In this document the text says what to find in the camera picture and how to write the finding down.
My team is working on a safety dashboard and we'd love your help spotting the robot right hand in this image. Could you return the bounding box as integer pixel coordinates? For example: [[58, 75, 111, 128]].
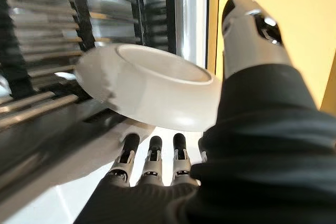
[[75, 0, 336, 224]]

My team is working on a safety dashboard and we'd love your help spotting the white round plate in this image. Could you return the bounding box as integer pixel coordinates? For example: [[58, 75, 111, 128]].
[[74, 44, 223, 133]]

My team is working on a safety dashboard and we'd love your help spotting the stainless steel sink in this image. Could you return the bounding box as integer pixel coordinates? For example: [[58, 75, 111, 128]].
[[0, 0, 211, 190]]

